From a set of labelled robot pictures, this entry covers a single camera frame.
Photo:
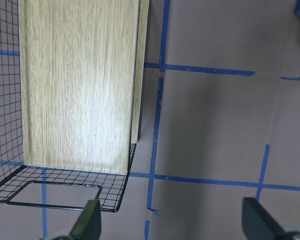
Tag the wooden board box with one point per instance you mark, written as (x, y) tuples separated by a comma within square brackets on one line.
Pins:
[(81, 65)]

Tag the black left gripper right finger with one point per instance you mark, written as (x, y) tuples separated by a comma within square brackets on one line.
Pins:
[(257, 223)]

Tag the black wire basket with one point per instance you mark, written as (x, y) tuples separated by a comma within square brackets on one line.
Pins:
[(27, 186)]

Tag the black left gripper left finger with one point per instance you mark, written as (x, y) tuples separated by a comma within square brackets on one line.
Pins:
[(89, 224)]

